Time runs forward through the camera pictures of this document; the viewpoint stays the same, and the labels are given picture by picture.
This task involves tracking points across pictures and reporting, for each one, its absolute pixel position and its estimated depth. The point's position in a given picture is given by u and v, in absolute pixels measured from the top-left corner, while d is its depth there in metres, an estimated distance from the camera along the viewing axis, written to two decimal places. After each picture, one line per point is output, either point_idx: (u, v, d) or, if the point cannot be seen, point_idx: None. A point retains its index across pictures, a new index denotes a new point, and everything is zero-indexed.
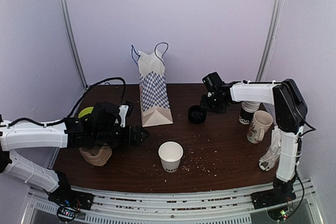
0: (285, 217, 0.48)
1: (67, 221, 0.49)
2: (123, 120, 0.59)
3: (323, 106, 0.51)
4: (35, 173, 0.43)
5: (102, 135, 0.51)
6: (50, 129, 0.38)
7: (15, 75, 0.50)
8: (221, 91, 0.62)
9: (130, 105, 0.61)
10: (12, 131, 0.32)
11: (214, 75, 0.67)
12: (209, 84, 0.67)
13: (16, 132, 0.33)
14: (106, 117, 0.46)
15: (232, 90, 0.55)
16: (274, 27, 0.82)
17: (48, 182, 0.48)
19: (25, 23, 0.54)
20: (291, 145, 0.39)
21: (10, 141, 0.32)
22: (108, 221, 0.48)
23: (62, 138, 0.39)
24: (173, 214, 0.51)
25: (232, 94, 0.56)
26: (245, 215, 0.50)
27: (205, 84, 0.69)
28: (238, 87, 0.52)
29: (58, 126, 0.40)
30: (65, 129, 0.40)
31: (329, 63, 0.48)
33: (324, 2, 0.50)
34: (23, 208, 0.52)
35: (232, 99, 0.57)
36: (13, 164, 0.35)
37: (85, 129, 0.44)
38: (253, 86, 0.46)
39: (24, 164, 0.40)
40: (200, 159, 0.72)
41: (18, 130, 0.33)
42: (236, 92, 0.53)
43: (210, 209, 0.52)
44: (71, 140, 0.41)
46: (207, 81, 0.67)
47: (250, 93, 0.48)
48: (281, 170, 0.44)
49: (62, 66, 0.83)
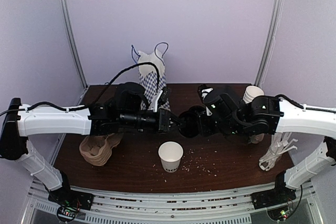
0: (285, 217, 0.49)
1: (67, 221, 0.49)
2: (155, 107, 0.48)
3: (322, 106, 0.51)
4: (45, 169, 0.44)
5: (127, 120, 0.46)
6: (72, 114, 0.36)
7: (14, 75, 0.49)
8: (262, 120, 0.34)
9: (167, 89, 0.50)
10: (30, 116, 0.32)
11: (222, 89, 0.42)
12: (226, 108, 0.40)
13: (35, 117, 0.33)
14: (130, 100, 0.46)
15: (284, 120, 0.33)
16: (274, 27, 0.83)
17: (50, 181, 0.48)
19: (25, 25, 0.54)
20: (321, 164, 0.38)
21: (29, 125, 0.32)
22: (108, 221, 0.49)
23: (86, 125, 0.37)
24: (172, 214, 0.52)
25: (279, 124, 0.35)
26: (245, 215, 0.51)
27: (217, 109, 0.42)
28: (295, 117, 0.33)
29: (80, 112, 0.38)
30: (90, 115, 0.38)
31: (329, 63, 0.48)
33: (324, 3, 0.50)
34: (23, 207, 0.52)
35: (275, 130, 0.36)
36: (28, 155, 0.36)
37: (109, 116, 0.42)
38: (324, 118, 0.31)
39: (38, 158, 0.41)
40: (200, 159, 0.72)
41: (37, 115, 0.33)
42: (286, 123, 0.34)
43: (210, 209, 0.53)
44: (95, 128, 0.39)
46: (220, 104, 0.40)
47: (308, 125, 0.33)
48: (294, 180, 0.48)
49: (62, 66, 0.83)
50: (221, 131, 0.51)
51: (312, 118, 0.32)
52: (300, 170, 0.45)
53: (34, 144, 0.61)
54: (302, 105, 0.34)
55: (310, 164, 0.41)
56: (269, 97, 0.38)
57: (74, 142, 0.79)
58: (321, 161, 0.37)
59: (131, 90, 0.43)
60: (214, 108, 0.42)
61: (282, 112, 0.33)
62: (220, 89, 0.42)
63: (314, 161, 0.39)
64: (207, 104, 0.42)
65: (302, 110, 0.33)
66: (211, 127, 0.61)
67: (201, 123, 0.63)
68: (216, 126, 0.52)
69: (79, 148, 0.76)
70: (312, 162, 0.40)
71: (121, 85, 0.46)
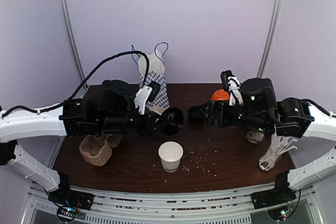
0: (285, 217, 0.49)
1: (67, 221, 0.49)
2: (143, 108, 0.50)
3: (323, 106, 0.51)
4: (37, 172, 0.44)
5: (110, 121, 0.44)
6: (43, 116, 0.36)
7: (14, 75, 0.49)
8: (295, 123, 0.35)
9: (156, 87, 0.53)
10: (2, 123, 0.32)
11: (261, 81, 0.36)
12: (262, 103, 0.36)
13: (7, 123, 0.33)
14: (116, 99, 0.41)
15: (314, 125, 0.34)
16: (274, 27, 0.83)
17: (46, 182, 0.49)
19: (25, 25, 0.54)
20: (331, 168, 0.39)
21: (4, 131, 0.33)
22: (108, 221, 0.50)
23: (58, 125, 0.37)
24: (173, 214, 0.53)
25: (307, 128, 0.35)
26: (245, 215, 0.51)
27: (253, 103, 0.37)
28: (323, 123, 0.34)
29: (53, 112, 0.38)
30: (62, 114, 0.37)
31: (329, 62, 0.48)
33: (324, 3, 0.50)
34: (23, 208, 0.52)
35: (303, 133, 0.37)
36: (16, 160, 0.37)
37: (89, 115, 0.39)
38: None
39: (28, 161, 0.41)
40: (200, 159, 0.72)
41: (10, 120, 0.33)
42: (315, 128, 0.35)
43: (210, 209, 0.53)
44: (70, 127, 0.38)
46: (260, 98, 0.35)
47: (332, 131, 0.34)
48: (297, 181, 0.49)
49: (62, 66, 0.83)
50: (243, 125, 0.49)
51: None
52: (305, 172, 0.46)
53: (33, 144, 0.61)
54: (329, 114, 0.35)
55: (317, 168, 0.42)
56: (298, 99, 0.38)
57: (74, 142, 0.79)
58: (332, 166, 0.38)
59: (116, 90, 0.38)
60: (251, 100, 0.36)
61: (313, 117, 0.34)
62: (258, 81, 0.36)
63: (323, 164, 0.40)
64: (245, 95, 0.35)
65: (329, 117, 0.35)
66: (229, 118, 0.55)
67: (222, 111, 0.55)
68: (240, 118, 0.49)
69: (79, 148, 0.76)
70: (321, 166, 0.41)
71: (107, 83, 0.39)
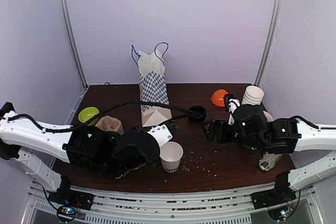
0: (285, 217, 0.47)
1: (67, 221, 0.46)
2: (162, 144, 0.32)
3: (324, 106, 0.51)
4: (38, 173, 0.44)
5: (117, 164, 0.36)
6: (46, 137, 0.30)
7: (14, 74, 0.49)
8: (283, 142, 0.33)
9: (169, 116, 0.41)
10: (8, 128, 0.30)
11: (252, 106, 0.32)
12: (253, 126, 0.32)
13: (10, 130, 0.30)
14: (133, 155, 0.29)
15: (302, 142, 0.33)
16: (274, 27, 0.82)
17: (45, 183, 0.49)
19: (26, 25, 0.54)
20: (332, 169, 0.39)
21: (9, 136, 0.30)
22: (108, 221, 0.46)
23: (61, 152, 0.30)
24: (173, 214, 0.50)
25: (297, 145, 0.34)
26: (245, 215, 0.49)
27: (245, 127, 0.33)
28: (310, 137, 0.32)
29: (61, 136, 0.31)
30: (67, 143, 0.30)
31: (329, 62, 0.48)
33: (325, 3, 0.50)
34: (23, 207, 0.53)
35: (294, 149, 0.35)
36: (19, 159, 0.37)
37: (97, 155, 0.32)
38: None
39: (30, 162, 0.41)
40: (200, 159, 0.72)
41: (14, 129, 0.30)
42: (304, 143, 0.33)
43: (210, 210, 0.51)
44: (73, 159, 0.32)
46: (251, 123, 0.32)
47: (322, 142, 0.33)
48: (299, 181, 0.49)
49: (62, 66, 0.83)
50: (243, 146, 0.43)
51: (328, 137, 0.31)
52: (306, 173, 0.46)
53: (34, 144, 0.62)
54: (318, 125, 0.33)
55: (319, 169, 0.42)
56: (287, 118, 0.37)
57: None
58: (333, 167, 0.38)
59: (140, 150, 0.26)
60: (243, 125, 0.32)
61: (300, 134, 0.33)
62: (249, 106, 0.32)
63: (324, 166, 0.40)
64: (235, 121, 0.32)
65: (314, 129, 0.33)
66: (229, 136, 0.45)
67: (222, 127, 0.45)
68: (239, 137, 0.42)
69: None
70: (322, 167, 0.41)
71: (142, 135, 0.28)
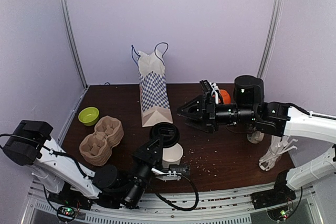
0: (285, 217, 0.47)
1: (67, 221, 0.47)
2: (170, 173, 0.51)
3: (323, 106, 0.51)
4: (47, 178, 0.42)
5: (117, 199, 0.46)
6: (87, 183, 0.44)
7: (14, 74, 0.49)
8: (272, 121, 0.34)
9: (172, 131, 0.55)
10: (52, 162, 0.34)
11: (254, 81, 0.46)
12: (249, 96, 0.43)
13: (53, 166, 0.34)
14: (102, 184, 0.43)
15: (290, 125, 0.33)
16: (274, 26, 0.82)
17: (49, 186, 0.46)
19: (25, 24, 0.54)
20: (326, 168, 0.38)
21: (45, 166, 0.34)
22: (108, 221, 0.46)
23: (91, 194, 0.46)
24: (173, 214, 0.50)
25: (286, 128, 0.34)
26: (244, 215, 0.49)
27: (243, 95, 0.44)
28: (299, 121, 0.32)
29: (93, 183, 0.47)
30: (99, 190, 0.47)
31: (329, 62, 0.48)
33: (324, 2, 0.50)
34: (23, 208, 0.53)
35: (284, 133, 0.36)
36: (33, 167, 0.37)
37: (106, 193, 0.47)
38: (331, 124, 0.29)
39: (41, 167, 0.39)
40: (200, 159, 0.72)
41: (58, 166, 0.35)
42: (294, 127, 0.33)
43: (209, 210, 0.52)
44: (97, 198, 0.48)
46: (250, 91, 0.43)
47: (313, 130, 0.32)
48: (295, 179, 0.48)
49: (62, 66, 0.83)
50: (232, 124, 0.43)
51: (318, 124, 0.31)
52: (302, 170, 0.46)
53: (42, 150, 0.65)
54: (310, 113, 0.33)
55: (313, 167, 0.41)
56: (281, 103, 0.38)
57: (74, 142, 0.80)
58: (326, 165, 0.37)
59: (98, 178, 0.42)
60: (242, 92, 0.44)
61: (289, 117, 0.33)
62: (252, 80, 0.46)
63: (318, 164, 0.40)
64: (238, 86, 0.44)
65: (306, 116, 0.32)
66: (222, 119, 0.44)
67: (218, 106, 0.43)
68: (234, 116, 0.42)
69: (79, 148, 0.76)
70: (316, 164, 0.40)
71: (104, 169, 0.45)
